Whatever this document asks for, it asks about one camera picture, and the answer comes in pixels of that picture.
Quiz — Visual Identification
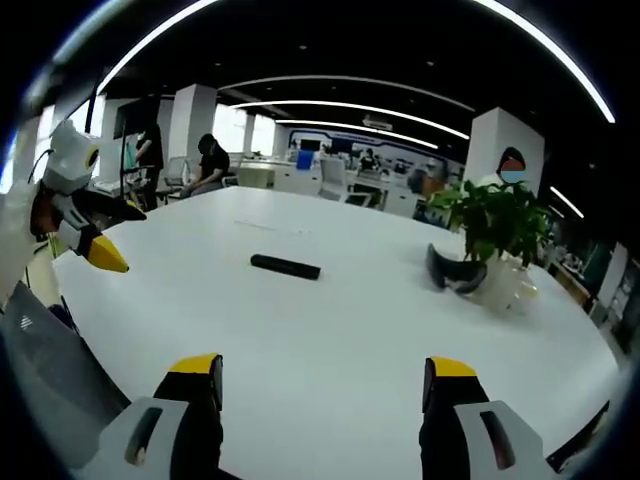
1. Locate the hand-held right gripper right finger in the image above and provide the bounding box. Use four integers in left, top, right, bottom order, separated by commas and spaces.
418, 355, 546, 480

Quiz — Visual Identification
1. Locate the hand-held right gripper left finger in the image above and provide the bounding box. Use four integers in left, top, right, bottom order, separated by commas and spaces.
94, 352, 225, 480

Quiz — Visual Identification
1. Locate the black remote control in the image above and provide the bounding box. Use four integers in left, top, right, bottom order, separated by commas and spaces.
250, 253, 323, 282

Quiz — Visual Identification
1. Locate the person's left hand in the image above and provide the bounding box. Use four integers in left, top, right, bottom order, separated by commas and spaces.
29, 192, 64, 241

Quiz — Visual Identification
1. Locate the black tripod stand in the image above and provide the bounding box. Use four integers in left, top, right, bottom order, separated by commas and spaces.
85, 84, 100, 139

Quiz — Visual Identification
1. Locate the grey office chair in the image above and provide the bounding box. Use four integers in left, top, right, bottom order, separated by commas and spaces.
163, 155, 190, 195

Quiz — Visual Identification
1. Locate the grey mesh chair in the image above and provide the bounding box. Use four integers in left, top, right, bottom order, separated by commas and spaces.
0, 279, 132, 472

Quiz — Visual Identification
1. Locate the white plant pot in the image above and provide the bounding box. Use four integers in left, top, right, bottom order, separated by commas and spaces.
481, 251, 540, 315

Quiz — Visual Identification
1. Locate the dark grey headset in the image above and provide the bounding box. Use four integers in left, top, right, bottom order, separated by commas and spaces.
425, 243, 489, 297

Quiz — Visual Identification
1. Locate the white office counter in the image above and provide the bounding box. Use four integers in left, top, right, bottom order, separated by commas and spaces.
236, 159, 322, 194

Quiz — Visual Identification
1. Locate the green leafy plant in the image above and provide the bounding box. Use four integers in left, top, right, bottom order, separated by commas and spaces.
428, 179, 552, 270

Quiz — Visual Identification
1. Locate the white office chair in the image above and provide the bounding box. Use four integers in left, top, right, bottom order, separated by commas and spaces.
318, 156, 352, 202

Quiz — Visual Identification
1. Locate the ceiling light strip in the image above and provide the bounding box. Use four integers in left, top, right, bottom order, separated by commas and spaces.
548, 185, 586, 220
274, 118, 441, 151
229, 98, 472, 141

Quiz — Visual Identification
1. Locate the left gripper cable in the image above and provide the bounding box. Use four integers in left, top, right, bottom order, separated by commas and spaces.
27, 146, 54, 184

